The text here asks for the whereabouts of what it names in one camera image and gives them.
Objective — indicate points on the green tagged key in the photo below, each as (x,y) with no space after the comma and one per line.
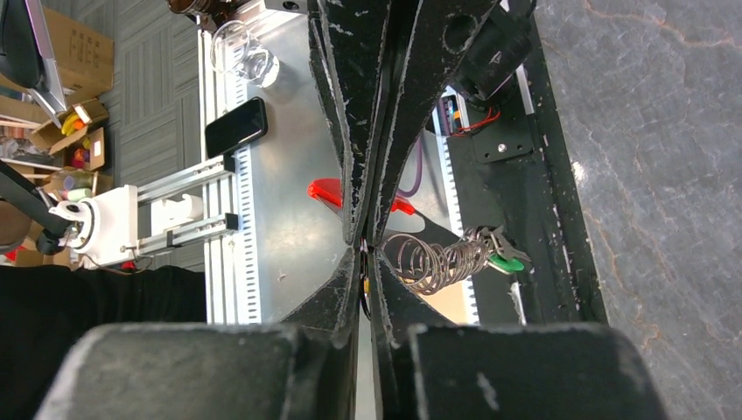
(505,266)

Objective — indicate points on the black smartphone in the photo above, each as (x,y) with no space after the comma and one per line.
(238,127)

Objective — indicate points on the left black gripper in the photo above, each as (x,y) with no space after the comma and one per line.
(347,40)

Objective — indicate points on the white cable duct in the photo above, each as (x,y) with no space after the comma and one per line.
(231,261)

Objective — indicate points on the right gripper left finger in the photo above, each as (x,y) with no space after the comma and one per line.
(302,367)

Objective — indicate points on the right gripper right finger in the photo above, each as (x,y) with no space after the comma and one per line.
(428,368)

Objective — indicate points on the clear drinking glass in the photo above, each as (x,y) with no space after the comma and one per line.
(236,50)

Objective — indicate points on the small open cardboard box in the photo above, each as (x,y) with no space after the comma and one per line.
(70,126)

